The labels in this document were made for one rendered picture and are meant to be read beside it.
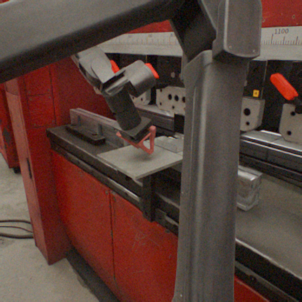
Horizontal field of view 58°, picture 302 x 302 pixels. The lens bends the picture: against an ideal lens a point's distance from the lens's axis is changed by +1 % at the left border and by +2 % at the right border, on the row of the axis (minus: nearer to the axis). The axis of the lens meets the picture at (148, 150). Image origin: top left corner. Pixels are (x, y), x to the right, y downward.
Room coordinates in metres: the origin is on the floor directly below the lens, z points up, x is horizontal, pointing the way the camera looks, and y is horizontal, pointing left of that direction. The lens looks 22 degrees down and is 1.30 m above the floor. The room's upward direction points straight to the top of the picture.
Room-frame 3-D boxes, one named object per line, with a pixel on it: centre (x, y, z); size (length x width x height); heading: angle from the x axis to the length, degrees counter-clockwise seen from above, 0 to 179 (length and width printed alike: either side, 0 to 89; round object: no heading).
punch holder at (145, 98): (1.00, 0.03, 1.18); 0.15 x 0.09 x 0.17; 40
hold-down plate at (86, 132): (1.25, 0.31, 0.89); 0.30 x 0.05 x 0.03; 40
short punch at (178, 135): (0.83, -0.12, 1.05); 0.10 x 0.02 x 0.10; 40
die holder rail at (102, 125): (1.25, 0.23, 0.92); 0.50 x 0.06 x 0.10; 40
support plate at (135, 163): (0.73, -0.01, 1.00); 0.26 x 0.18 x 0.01; 130
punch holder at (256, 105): (0.69, -0.23, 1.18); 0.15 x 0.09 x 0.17; 40
